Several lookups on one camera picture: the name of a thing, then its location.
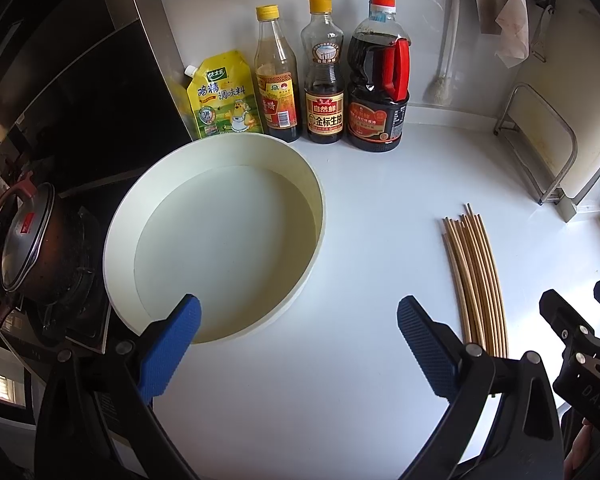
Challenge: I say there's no person's right hand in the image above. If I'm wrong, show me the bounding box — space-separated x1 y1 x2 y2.
564 418 593 480

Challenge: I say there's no black gas stove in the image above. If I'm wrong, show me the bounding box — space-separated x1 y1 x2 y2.
0 159 146 361

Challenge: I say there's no dark pot with glass lid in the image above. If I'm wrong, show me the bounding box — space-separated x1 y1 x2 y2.
0 171 102 359

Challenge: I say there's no round cream tray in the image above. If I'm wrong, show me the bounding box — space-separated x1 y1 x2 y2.
102 133 326 344

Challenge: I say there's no metal cutting board rack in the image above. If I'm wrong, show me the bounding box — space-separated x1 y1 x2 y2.
493 82 579 205

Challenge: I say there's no cream cutting board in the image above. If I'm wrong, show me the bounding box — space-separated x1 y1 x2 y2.
517 4 600 198

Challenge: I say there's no hanging white bottle brush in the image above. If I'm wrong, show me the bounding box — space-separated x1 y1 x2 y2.
425 0 460 107

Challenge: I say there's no yellow chicken seasoning pouch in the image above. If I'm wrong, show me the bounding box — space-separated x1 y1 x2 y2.
184 50 263 139

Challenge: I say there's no hanging crumpled cloth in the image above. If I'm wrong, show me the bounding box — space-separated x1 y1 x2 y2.
495 0 530 68

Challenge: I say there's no vinegar bottle yellow cap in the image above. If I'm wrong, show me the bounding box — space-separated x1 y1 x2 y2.
254 4 302 143

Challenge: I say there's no soy sauce bottle yellow cap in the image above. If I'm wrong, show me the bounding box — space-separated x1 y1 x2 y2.
301 0 344 144

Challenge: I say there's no large soy sauce jug red handle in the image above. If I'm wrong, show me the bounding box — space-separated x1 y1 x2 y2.
347 0 411 153

